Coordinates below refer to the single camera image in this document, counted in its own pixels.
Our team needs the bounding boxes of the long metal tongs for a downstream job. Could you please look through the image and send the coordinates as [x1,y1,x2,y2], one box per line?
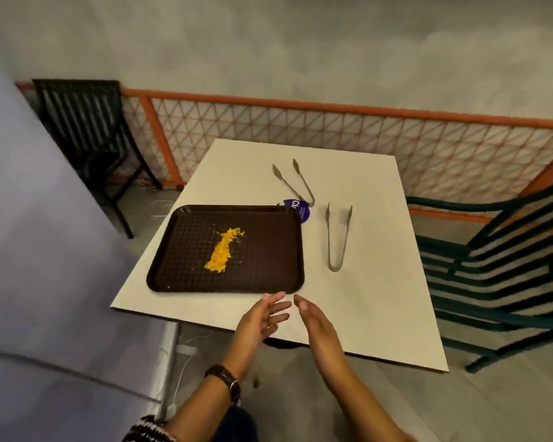
[272,158,316,208]

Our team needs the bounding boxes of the person's legs in dark jeans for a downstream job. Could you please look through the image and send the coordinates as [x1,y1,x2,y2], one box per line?
[221,405,259,442]

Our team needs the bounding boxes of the short metal tongs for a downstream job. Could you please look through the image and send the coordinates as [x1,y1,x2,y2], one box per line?
[325,203,354,273]

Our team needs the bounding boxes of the orange mesh fence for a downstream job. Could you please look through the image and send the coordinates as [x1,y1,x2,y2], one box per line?
[14,80,553,224]

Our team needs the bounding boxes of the person's left forearm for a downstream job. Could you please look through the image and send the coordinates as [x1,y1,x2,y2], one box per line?
[122,363,240,442]

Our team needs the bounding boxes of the round purple sticker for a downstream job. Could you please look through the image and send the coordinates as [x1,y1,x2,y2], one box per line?
[277,198,312,223]

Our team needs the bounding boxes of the person's right hand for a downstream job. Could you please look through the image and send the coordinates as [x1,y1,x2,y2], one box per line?
[293,294,347,378]

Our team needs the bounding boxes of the green slatted chair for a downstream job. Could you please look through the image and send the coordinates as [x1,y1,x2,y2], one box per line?
[405,172,553,374]

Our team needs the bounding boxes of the dark brown plastic tray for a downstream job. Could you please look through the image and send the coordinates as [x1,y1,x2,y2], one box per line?
[146,204,305,295]

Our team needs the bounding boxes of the person's left hand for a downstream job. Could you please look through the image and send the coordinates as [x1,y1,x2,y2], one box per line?
[226,291,293,371]

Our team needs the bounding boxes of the brown strap wristwatch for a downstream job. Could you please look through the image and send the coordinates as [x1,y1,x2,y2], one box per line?
[204,364,242,405]

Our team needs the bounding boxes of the person's right forearm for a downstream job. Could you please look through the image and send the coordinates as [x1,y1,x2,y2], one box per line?
[322,363,418,442]

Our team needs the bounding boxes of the pile of yellow crumbs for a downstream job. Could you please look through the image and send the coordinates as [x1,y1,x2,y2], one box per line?
[204,227,246,274]

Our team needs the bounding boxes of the black slatted chair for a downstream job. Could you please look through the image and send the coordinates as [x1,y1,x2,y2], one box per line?
[31,78,163,240]

